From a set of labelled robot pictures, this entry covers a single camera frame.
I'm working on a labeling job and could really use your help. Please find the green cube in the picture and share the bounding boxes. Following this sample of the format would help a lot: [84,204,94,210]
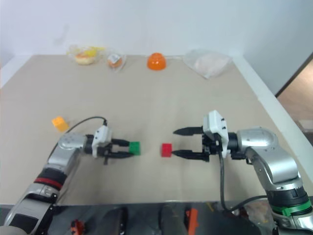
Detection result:
[128,141,142,156]

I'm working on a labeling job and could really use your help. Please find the orange-yellow cube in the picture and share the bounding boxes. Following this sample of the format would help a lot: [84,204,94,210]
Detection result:
[51,116,69,133]

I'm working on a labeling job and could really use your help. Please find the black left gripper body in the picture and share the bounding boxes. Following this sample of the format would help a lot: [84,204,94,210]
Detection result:
[97,138,118,165]

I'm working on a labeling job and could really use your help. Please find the orange plastic bowl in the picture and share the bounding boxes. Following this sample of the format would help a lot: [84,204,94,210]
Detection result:
[146,52,168,71]

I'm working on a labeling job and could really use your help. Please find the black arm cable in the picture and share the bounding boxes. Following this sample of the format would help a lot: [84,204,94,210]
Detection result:
[218,139,270,212]
[47,116,109,160]

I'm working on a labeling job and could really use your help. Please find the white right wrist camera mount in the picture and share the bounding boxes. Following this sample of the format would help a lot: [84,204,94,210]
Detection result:
[203,110,232,158]

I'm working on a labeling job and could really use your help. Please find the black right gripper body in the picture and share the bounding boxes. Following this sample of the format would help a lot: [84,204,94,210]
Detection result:
[201,133,222,157]

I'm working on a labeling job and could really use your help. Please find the red cube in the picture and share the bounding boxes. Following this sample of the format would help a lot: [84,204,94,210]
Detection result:
[161,142,173,158]

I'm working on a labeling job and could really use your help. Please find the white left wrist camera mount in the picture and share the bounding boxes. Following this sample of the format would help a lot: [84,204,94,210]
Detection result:
[91,125,113,158]

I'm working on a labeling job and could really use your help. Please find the tall red-orange clamp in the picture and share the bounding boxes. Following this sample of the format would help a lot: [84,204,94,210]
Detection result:
[185,208,199,231]

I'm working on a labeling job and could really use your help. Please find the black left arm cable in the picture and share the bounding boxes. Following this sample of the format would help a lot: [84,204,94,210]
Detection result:
[47,116,109,160]

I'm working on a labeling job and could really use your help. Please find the clear bag with yellow bread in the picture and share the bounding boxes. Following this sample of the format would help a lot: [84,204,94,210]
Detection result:
[67,44,106,66]

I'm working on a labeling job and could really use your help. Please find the beige box on floor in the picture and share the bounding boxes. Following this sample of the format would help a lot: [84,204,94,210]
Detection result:
[298,119,313,134]

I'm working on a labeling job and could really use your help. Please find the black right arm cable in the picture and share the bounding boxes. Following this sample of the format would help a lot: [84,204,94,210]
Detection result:
[218,139,270,212]

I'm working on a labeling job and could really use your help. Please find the small bag with orange bun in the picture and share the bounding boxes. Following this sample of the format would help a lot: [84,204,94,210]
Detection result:
[106,53,127,72]

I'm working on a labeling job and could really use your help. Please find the brown wooden door panel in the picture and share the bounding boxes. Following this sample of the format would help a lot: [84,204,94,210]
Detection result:
[275,52,313,99]

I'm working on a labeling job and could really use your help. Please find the clear bag with white contents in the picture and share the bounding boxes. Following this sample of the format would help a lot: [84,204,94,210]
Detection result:
[184,49,232,80]

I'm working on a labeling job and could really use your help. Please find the small red-orange clamp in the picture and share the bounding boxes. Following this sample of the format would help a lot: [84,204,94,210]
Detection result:
[70,219,86,234]

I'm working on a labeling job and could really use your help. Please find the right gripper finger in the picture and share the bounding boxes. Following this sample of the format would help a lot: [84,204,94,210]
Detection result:
[173,125,204,137]
[171,149,210,163]

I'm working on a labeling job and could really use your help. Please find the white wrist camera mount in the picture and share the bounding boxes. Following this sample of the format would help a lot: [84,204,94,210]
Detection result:
[91,125,113,158]
[203,110,232,158]

